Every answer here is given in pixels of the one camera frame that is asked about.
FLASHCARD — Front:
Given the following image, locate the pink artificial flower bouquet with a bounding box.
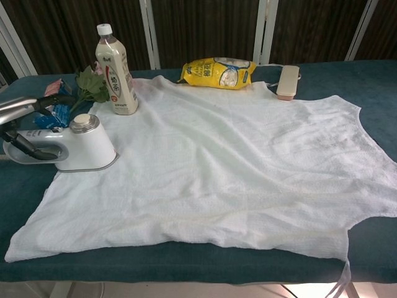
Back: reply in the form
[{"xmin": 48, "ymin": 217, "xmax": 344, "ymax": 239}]
[{"xmin": 69, "ymin": 61, "xmax": 111, "ymax": 114}]

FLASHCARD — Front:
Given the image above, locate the white handheld steam iron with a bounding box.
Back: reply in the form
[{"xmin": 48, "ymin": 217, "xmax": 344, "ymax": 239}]
[{"xmin": 2, "ymin": 114, "xmax": 118, "ymax": 173}]

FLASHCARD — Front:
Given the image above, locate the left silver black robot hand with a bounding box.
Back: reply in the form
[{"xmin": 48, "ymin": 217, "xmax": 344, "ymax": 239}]
[{"xmin": 0, "ymin": 94, "xmax": 77, "ymax": 161}]

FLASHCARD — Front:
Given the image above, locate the brown folding screen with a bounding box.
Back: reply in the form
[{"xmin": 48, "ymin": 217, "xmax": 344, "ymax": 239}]
[{"xmin": 0, "ymin": 0, "xmax": 397, "ymax": 91}]

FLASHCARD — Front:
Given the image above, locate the blue pink cookie box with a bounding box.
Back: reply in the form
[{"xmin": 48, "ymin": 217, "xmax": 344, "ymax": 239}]
[{"xmin": 33, "ymin": 79, "xmax": 76, "ymax": 130}]

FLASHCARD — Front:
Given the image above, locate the dark teal table cover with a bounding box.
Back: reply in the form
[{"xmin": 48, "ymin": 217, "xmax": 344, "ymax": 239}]
[{"xmin": 0, "ymin": 58, "xmax": 397, "ymax": 284}]

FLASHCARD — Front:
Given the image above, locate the white sleeveless shirt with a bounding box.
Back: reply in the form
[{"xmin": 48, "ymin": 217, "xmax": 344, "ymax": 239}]
[{"xmin": 4, "ymin": 74, "xmax": 397, "ymax": 298}]

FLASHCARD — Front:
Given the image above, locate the thin white strap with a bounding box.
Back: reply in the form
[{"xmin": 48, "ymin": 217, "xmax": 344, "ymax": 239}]
[{"xmin": 256, "ymin": 63, "xmax": 303, "ymax": 90}]

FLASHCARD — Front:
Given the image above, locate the yellow marshmallow bag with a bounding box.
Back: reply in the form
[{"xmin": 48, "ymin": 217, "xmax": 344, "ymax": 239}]
[{"xmin": 177, "ymin": 57, "xmax": 257, "ymax": 91}]

